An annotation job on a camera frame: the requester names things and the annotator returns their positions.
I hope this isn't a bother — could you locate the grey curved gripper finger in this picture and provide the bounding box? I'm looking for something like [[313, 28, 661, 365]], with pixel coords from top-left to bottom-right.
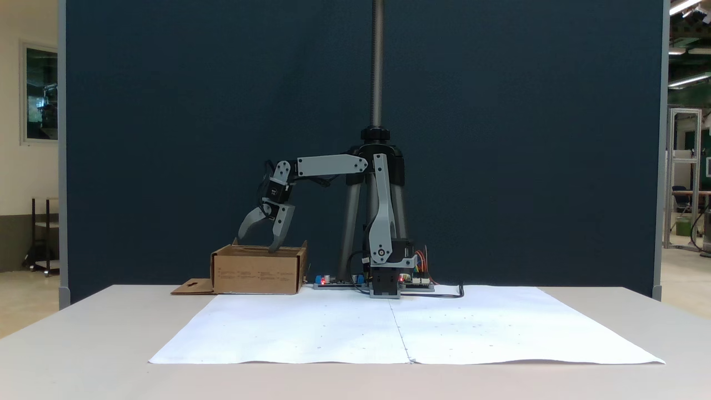
[[238, 206, 273, 241]]

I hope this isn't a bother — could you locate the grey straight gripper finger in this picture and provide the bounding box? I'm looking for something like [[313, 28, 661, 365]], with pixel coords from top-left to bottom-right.
[[269, 204, 296, 254]]

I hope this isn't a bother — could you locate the brown cardboard box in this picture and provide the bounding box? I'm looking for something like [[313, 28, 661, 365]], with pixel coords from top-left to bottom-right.
[[171, 238, 309, 296]]

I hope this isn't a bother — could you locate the circuit board with blue terminals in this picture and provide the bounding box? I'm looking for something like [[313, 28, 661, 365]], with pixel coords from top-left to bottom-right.
[[313, 272, 369, 291]]

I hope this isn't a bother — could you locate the white paper sheet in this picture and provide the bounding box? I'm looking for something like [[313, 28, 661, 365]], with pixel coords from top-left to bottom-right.
[[148, 286, 665, 366]]

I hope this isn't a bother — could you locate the dark blue partition panel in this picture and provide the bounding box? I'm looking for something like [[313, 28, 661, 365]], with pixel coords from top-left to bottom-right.
[[58, 0, 670, 310]]

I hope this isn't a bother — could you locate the circuit board with jumper headers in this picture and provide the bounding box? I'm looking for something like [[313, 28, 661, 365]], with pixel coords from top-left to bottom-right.
[[400, 272, 435, 292]]

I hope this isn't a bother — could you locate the black tripod with metal pole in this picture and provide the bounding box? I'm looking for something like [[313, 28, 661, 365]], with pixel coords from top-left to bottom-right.
[[311, 0, 407, 282]]

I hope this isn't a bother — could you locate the black wheeled cart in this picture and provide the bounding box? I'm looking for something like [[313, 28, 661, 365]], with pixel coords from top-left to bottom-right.
[[22, 197, 60, 277]]

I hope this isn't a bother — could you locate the blue chair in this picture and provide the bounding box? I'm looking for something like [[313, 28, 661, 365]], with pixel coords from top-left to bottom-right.
[[672, 186, 696, 215]]

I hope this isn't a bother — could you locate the black power cable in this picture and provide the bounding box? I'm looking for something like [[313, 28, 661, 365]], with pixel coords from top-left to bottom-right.
[[401, 283, 465, 299]]

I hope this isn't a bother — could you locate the framed wall window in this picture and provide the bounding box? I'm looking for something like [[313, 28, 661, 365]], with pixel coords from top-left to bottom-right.
[[20, 40, 59, 146]]

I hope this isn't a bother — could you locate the silver metal frame rack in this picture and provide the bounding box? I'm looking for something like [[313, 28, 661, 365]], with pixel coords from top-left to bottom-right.
[[663, 107, 704, 251]]

